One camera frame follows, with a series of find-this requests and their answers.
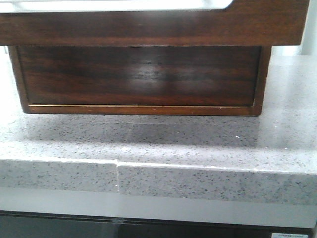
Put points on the wooden drawer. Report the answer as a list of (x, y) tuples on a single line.
[(243, 23), (193, 76)]

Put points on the dark wooden drawer cabinet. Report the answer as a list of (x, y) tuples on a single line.
[(252, 110)]

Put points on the white tray in drawer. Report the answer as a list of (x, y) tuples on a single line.
[(29, 6)]

